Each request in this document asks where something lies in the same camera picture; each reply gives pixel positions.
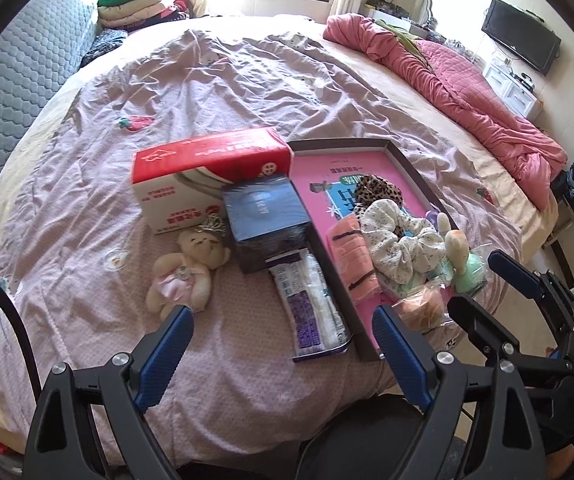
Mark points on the cream floral scrunchie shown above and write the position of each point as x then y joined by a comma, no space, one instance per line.
392,240

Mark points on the cream plush rabbit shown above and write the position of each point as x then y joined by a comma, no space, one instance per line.
456,247

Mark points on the red and white cardboard box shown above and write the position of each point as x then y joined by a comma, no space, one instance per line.
177,195

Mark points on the pink quilt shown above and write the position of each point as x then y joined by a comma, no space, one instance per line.
467,90

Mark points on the leopard print scrunchie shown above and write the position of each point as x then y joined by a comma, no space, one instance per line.
377,187

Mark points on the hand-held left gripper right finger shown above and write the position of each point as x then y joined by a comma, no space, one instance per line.
402,355

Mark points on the stack of folded clothes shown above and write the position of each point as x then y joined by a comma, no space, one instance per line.
137,7

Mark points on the green cloth strip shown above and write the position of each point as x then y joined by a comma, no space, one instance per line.
397,32

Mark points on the pink orange towel pack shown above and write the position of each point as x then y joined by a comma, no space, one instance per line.
352,255

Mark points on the black television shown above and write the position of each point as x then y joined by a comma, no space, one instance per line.
522,35

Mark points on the grey quilted headboard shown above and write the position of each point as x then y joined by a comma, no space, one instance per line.
12,75

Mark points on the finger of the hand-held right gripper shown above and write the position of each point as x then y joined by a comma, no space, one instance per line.
482,325
512,270

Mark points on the white drawer cabinet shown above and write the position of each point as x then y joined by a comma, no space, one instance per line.
509,90

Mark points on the dark tray with pink lining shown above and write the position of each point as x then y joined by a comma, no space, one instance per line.
317,170

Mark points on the red cloth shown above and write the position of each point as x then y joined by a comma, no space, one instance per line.
2,446

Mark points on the dark floral cloth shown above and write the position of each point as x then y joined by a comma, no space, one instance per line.
104,42

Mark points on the peach puff clear bag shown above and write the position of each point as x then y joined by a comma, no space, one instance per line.
419,310

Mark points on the purple patterned bed cover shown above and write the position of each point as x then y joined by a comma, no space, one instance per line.
117,310

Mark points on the cream bed sheet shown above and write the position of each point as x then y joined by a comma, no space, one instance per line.
512,195

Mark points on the small teddy bear pink dress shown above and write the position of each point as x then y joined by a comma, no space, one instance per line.
187,270

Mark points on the cluttered dresser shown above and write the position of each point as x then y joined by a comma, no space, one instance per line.
392,10

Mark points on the vanity mirror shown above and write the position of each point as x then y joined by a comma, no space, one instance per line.
417,2

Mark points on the dark blue box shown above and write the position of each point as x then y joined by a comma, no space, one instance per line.
262,210

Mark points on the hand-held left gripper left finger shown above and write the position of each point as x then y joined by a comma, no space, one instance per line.
164,355

